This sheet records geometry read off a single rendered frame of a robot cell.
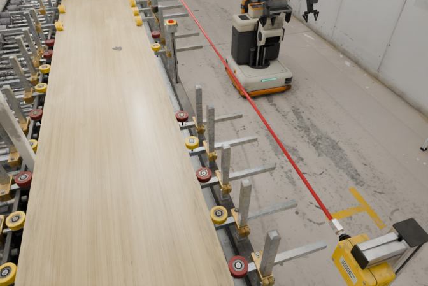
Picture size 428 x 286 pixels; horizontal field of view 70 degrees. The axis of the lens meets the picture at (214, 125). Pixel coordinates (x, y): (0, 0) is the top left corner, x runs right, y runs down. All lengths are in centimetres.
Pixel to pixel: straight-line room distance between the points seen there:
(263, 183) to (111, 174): 147
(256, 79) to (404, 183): 173
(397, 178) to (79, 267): 261
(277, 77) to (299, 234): 180
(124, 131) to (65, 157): 34
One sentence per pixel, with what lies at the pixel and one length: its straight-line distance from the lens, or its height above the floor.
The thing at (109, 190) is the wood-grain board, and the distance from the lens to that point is 163.
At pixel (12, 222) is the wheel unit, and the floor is 91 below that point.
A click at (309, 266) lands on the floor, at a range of 243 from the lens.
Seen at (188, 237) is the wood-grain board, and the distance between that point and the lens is 141.
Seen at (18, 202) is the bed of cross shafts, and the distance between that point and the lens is 186.
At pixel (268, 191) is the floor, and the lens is 271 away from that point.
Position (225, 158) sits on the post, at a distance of 149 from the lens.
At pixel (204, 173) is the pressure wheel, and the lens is 160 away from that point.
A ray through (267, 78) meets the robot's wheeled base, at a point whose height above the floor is 27.
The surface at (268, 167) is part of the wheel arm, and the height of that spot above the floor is 83.
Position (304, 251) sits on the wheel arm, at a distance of 148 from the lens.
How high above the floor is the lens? 213
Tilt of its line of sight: 41 degrees down
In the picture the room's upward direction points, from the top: straight up
